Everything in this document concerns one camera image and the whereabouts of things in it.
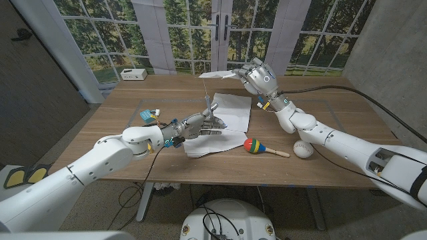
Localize white power strip box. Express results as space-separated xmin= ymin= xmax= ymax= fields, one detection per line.
xmin=120 ymin=68 xmax=148 ymax=81

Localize white baseball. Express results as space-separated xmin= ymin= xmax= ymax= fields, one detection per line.
xmin=293 ymin=139 xmax=314 ymax=159

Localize black floor cable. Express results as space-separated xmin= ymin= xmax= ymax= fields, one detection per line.
xmin=116 ymin=183 xmax=144 ymax=211

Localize white pillar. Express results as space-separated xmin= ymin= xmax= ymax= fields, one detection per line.
xmin=11 ymin=0 xmax=106 ymax=104

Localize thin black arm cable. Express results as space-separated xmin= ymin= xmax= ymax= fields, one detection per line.
xmin=106 ymin=146 xmax=166 ymax=231
xmin=312 ymin=145 xmax=414 ymax=196

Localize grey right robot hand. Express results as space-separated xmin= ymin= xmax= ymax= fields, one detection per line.
xmin=232 ymin=57 xmax=290 ymax=112

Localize grey table leg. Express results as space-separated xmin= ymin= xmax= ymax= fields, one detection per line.
xmin=306 ymin=187 xmax=326 ymax=231

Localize colourful wooden maraca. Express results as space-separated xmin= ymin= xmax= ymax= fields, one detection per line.
xmin=243 ymin=138 xmax=291 ymax=158

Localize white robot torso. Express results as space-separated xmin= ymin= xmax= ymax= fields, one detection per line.
xmin=179 ymin=199 xmax=277 ymax=240

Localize teal toy padlock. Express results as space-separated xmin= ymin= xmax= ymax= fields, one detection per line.
xmin=139 ymin=109 xmax=161 ymax=124

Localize white table leg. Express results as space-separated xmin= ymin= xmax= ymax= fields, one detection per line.
xmin=135 ymin=182 xmax=154 ymax=223

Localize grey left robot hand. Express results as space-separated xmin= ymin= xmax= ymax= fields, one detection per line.
xmin=161 ymin=101 xmax=228 ymax=147

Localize yellow and black pad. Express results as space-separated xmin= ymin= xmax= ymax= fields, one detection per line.
xmin=26 ymin=163 xmax=51 ymax=186
xmin=3 ymin=166 xmax=29 ymax=190

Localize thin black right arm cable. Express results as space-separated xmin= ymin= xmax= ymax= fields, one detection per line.
xmin=312 ymin=145 xmax=414 ymax=196

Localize printed window backdrop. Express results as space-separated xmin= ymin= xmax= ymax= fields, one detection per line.
xmin=53 ymin=0 xmax=376 ymax=84

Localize grey scissors with orange handles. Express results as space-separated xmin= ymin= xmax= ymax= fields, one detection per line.
xmin=201 ymin=78 xmax=218 ymax=119

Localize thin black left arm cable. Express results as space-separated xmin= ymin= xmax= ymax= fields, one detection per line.
xmin=106 ymin=146 xmax=166 ymax=231

